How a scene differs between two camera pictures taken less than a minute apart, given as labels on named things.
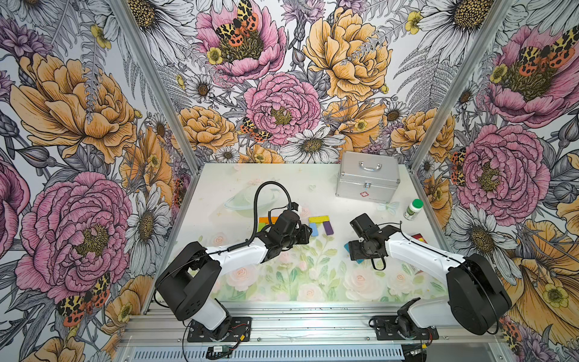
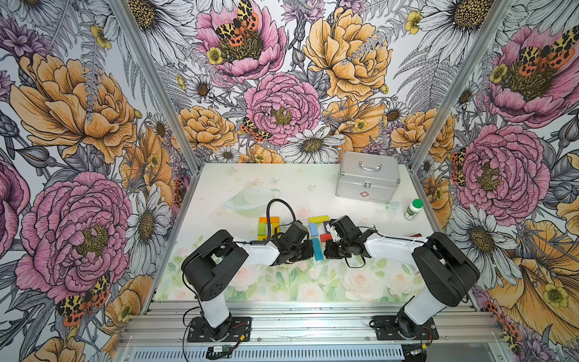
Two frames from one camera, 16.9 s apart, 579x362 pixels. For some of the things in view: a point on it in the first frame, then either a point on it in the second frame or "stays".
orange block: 265,219 stays
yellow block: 318,219 stays
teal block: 347,248 -> 318,253
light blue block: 315,231 stays
